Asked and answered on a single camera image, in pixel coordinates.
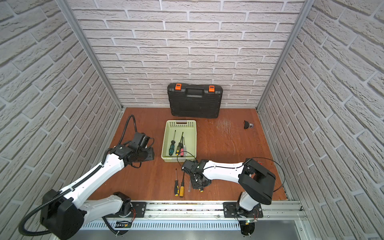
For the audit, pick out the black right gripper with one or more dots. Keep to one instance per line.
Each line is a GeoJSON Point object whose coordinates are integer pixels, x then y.
{"type": "Point", "coordinates": [195, 186]}

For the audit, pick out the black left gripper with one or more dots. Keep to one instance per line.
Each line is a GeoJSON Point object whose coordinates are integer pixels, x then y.
{"type": "Point", "coordinates": [147, 153]}

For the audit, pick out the clear handled screwdriver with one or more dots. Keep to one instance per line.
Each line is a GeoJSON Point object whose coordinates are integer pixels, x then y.
{"type": "Point", "coordinates": [184, 150]}

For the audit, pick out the black yellow small screwdriver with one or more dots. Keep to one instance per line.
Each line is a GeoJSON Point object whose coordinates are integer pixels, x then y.
{"type": "Point", "coordinates": [176, 187]}

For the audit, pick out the orange handled black screwdriver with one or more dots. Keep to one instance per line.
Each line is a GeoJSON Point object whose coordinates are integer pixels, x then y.
{"type": "Point", "coordinates": [182, 188]}

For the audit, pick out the black yellow dotted screwdriver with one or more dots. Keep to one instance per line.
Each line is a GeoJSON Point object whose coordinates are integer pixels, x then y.
{"type": "Point", "coordinates": [180, 145]}

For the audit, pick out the green black screwdriver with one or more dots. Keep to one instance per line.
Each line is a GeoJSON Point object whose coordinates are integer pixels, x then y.
{"type": "Point", "coordinates": [172, 146]}

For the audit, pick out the pink handled screwdriver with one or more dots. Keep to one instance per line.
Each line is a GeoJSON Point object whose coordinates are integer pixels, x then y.
{"type": "Point", "coordinates": [182, 148]}

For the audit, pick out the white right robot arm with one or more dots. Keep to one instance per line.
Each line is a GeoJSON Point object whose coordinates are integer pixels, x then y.
{"type": "Point", "coordinates": [256, 180]}

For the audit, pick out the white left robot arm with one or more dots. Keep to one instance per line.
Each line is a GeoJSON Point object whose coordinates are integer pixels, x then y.
{"type": "Point", "coordinates": [67, 210]}

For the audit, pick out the light green perforated bin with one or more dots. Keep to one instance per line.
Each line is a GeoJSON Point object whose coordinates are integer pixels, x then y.
{"type": "Point", "coordinates": [189, 128]}

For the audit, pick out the small black round object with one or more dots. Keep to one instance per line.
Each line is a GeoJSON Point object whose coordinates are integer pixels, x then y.
{"type": "Point", "coordinates": [248, 125]}

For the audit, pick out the black plastic tool case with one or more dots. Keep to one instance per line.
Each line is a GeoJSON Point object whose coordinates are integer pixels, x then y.
{"type": "Point", "coordinates": [196, 101]}

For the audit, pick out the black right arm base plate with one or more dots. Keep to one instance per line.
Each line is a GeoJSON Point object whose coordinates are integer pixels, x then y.
{"type": "Point", "coordinates": [233, 210]}

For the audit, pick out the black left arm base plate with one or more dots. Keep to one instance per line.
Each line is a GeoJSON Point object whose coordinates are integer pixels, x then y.
{"type": "Point", "coordinates": [139, 208]}

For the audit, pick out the aluminium front rail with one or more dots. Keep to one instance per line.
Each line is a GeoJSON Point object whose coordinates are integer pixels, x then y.
{"type": "Point", "coordinates": [202, 215]}

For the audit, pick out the aluminium corner frame post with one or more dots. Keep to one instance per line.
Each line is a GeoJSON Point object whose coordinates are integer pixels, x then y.
{"type": "Point", "coordinates": [83, 40]}

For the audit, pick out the right aluminium corner post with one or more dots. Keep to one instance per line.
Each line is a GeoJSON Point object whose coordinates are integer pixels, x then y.
{"type": "Point", "coordinates": [286, 49]}

